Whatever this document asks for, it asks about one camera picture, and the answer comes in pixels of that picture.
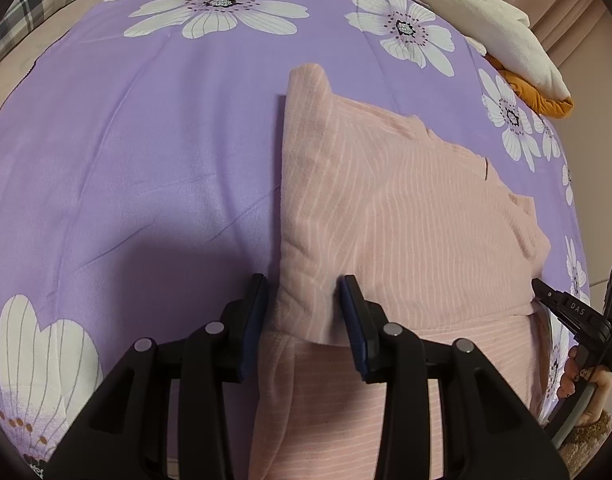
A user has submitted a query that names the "pink ribbed sweater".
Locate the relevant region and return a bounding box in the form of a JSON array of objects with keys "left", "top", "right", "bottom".
[{"left": 251, "top": 62, "right": 554, "bottom": 480}]

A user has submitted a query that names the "plaid pillow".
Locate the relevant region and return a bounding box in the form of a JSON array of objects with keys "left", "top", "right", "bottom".
[{"left": 0, "top": 0, "right": 127, "bottom": 63}]

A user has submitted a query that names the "person's right hand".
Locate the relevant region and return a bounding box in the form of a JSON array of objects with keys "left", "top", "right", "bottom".
[{"left": 558, "top": 346, "right": 612, "bottom": 427}]

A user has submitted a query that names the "brown fuzzy rug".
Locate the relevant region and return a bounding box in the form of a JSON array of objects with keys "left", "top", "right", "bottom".
[{"left": 556, "top": 407, "right": 612, "bottom": 471}]

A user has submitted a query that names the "white goose plush toy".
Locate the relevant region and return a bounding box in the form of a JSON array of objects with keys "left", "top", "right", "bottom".
[{"left": 351, "top": 0, "right": 576, "bottom": 120}]

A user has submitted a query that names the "purple floral blanket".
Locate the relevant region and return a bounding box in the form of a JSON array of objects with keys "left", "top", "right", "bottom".
[{"left": 0, "top": 0, "right": 594, "bottom": 480}]

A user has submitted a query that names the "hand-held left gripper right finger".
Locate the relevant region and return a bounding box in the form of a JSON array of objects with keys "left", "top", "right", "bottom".
[{"left": 338, "top": 275, "right": 572, "bottom": 480}]

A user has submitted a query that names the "beige curtain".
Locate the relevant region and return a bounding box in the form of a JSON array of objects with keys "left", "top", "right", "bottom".
[{"left": 491, "top": 0, "right": 612, "bottom": 161}]

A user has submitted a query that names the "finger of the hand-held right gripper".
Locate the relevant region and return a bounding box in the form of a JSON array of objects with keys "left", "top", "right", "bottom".
[{"left": 518, "top": 279, "right": 594, "bottom": 333}]

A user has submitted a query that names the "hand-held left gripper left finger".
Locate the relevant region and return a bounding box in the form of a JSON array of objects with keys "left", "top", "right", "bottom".
[{"left": 41, "top": 273, "right": 269, "bottom": 480}]

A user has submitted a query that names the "beige bed sheet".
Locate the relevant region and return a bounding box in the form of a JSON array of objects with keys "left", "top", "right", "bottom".
[{"left": 0, "top": 0, "right": 169, "bottom": 146}]

